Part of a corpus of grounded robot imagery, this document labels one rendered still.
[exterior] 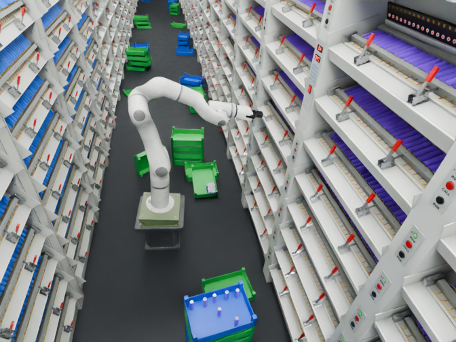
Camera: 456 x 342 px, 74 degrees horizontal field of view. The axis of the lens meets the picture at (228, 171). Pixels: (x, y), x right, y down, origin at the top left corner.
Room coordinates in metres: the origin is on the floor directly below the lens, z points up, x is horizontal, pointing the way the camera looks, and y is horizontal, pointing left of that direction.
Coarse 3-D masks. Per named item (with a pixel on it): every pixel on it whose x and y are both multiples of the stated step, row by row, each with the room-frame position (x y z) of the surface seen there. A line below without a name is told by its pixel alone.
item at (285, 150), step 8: (256, 104) 1.82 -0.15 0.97; (264, 104) 1.83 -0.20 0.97; (264, 112) 1.74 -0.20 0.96; (264, 120) 1.65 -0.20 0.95; (272, 120) 1.63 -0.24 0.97; (272, 128) 1.55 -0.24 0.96; (280, 128) 1.54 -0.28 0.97; (272, 136) 1.50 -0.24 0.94; (280, 136) 1.46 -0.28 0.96; (280, 152) 1.36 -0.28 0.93; (288, 152) 1.32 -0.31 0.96; (288, 160) 1.23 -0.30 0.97
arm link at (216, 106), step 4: (212, 100) 1.58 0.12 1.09; (208, 104) 1.55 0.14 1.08; (212, 104) 1.54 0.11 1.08; (216, 104) 1.55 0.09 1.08; (220, 104) 1.56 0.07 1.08; (224, 104) 1.57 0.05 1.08; (228, 104) 1.58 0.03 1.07; (212, 108) 1.53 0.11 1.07; (216, 108) 1.54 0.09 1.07; (220, 108) 1.54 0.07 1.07; (224, 108) 1.55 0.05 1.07; (228, 108) 1.56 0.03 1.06; (228, 112) 1.55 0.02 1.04; (228, 116) 1.55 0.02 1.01
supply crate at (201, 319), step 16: (224, 288) 0.81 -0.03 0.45; (240, 288) 0.83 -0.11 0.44; (208, 304) 0.75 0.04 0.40; (224, 304) 0.76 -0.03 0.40; (240, 304) 0.76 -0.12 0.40; (192, 320) 0.67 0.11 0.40; (208, 320) 0.67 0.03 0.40; (224, 320) 0.68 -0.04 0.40; (240, 320) 0.68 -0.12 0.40; (192, 336) 0.58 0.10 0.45; (208, 336) 0.58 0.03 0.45
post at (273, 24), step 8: (264, 16) 1.90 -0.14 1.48; (272, 16) 1.82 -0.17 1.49; (272, 24) 1.83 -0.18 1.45; (280, 24) 1.84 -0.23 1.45; (272, 32) 1.83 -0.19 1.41; (264, 40) 1.85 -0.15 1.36; (264, 48) 1.83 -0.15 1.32; (264, 56) 1.82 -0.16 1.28; (264, 64) 1.82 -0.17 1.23; (272, 64) 1.83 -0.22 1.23; (256, 80) 1.89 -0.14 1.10; (264, 88) 1.83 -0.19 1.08; (264, 96) 1.83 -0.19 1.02; (256, 120) 1.82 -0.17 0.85; (248, 144) 1.90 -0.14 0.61; (256, 144) 1.83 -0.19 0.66; (248, 152) 1.87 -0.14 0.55; (248, 168) 1.82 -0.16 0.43; (248, 184) 1.82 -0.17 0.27
